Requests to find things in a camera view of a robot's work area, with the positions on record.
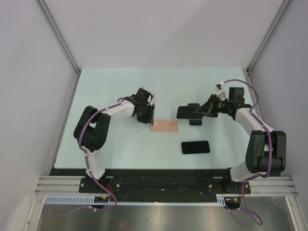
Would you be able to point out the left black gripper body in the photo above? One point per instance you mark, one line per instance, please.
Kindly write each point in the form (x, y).
(144, 116)

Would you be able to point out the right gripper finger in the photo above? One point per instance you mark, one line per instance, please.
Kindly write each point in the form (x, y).
(203, 111)
(206, 106)

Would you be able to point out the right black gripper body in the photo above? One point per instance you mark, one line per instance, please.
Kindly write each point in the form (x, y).
(222, 107)

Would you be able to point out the black phone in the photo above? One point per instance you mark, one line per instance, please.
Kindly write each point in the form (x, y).
(195, 147)
(196, 119)
(184, 112)

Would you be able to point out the pink phone case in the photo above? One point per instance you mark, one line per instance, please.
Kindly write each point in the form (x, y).
(164, 126)

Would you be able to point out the blue phone case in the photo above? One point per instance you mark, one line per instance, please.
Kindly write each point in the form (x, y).
(185, 154)

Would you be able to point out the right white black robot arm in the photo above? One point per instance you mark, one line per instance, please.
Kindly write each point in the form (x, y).
(266, 150)

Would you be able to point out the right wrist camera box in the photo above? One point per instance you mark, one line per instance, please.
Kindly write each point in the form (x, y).
(221, 87)

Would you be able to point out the aluminium cross rail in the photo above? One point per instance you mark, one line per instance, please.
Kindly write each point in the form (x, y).
(69, 185)

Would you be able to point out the right aluminium frame post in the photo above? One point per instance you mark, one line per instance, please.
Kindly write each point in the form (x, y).
(269, 33)

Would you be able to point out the aluminium frame post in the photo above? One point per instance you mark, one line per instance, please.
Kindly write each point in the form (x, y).
(269, 33)
(58, 34)

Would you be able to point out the white slotted cable duct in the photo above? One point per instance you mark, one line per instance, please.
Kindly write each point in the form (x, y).
(84, 199)

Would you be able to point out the left aluminium frame post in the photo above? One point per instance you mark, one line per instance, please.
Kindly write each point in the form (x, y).
(58, 34)

